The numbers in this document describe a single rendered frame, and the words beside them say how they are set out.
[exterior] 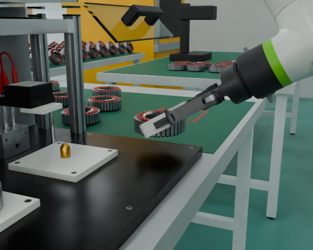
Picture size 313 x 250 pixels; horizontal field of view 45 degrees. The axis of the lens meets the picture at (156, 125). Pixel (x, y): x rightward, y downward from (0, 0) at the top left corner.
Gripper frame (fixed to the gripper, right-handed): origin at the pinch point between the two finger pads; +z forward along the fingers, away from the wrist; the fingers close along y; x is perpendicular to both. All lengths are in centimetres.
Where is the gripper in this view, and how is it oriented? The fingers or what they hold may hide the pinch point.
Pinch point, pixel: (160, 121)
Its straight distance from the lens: 81.9
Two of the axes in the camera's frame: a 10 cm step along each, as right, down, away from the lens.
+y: 3.8, -2.4, 8.9
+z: -8.0, 4.0, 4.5
